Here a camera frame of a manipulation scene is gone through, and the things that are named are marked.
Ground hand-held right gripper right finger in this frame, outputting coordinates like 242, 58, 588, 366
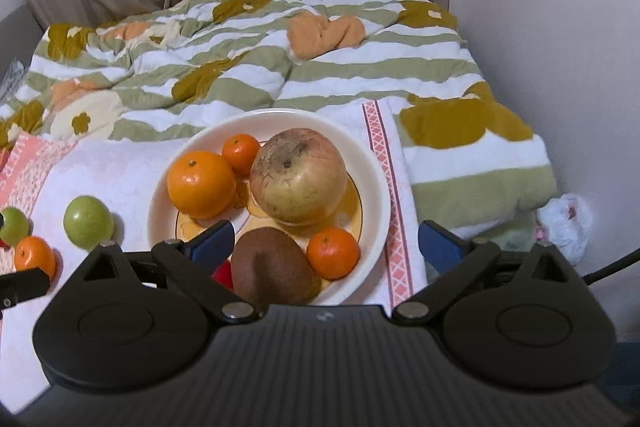
392, 220, 581, 324

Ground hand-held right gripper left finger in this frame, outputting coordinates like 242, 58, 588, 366
70, 221, 259, 324

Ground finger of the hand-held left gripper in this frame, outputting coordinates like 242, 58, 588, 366
0, 267, 51, 310

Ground large orange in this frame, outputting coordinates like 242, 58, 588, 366
166, 150, 237, 220
14, 235, 57, 283

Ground red cherry tomato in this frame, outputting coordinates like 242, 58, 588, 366
211, 259, 236, 293

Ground green apple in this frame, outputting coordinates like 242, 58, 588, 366
0, 207, 30, 248
63, 196, 115, 249

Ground brown kiwi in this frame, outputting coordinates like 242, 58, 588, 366
231, 228, 322, 305

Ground cream bowl with cartoon print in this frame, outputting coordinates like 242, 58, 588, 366
147, 108, 392, 306

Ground tiny mandarin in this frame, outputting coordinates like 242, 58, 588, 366
221, 133, 261, 178

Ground large yellow-red apple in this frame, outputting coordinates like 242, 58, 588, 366
249, 128, 348, 225

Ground small mandarin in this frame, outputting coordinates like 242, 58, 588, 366
306, 228, 361, 280

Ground pink floral tablecloth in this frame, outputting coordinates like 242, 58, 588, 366
0, 99, 428, 413

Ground white plastic bag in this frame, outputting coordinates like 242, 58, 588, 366
535, 193, 595, 265

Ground green striped flower blanket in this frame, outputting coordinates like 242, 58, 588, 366
0, 0, 558, 228

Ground grey patterned pillow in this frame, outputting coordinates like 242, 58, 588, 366
0, 57, 26, 92

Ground black cable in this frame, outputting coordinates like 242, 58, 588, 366
582, 247, 640, 285

